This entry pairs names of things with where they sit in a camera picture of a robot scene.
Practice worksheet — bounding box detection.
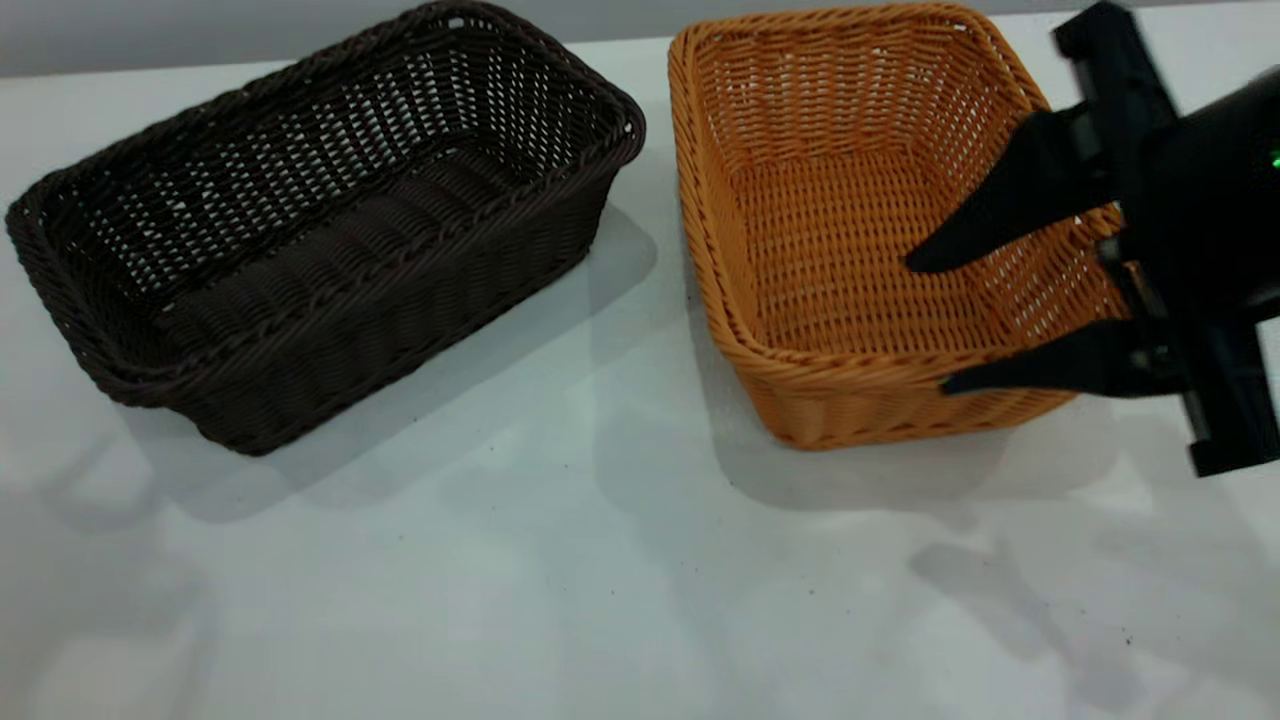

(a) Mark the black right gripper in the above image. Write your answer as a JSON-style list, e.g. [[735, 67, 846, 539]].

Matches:
[[905, 2, 1280, 478]]

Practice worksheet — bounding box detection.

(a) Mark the orange woven wicker basket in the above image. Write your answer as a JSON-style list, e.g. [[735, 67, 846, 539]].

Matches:
[[667, 2, 1143, 453]]

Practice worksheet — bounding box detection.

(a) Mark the black woven wicker basket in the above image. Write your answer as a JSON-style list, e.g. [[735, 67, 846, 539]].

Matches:
[[5, 0, 648, 458]]

